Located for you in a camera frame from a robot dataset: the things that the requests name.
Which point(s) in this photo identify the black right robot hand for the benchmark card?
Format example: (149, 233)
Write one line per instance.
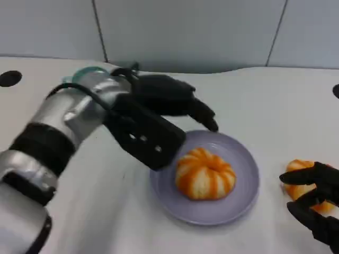
(325, 185)

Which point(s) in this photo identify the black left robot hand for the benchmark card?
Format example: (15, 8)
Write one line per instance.
(164, 95)

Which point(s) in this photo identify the orange white striped bread roll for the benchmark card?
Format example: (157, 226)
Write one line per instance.
(298, 165)
(205, 176)

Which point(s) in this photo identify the pale green mug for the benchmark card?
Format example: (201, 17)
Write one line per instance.
(84, 72)

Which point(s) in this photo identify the lilac plate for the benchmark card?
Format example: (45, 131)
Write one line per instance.
(238, 164)

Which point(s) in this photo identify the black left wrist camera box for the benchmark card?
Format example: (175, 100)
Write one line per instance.
(148, 137)

